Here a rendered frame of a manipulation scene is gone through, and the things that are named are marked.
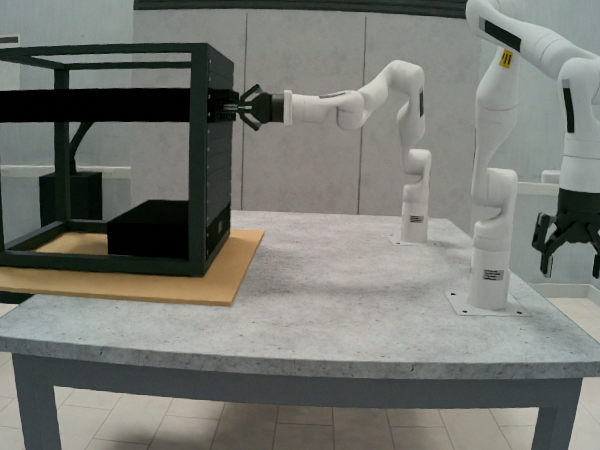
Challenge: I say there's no tan flat board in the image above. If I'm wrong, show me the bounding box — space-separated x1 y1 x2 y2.
0 229 264 307

